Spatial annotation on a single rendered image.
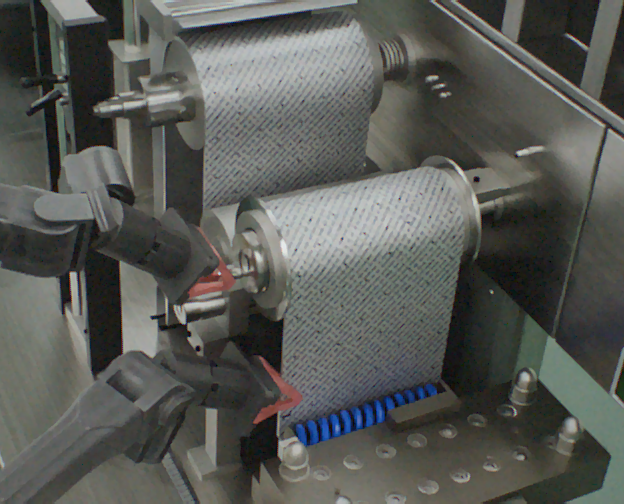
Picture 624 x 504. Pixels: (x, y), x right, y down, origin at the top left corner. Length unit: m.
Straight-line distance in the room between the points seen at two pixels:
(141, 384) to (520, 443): 0.50
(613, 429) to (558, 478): 1.63
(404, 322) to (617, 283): 0.26
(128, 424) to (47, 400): 0.50
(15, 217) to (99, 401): 0.20
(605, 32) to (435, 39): 0.32
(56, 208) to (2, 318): 0.67
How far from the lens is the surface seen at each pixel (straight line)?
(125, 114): 1.42
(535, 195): 1.38
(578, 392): 3.13
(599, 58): 1.27
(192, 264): 1.22
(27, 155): 2.19
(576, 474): 1.44
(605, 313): 1.33
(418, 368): 1.46
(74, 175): 1.22
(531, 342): 1.80
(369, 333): 1.37
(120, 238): 1.16
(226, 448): 1.51
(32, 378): 1.69
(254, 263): 1.27
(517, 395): 1.49
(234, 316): 1.36
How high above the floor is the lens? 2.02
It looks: 36 degrees down
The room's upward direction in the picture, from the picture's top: 4 degrees clockwise
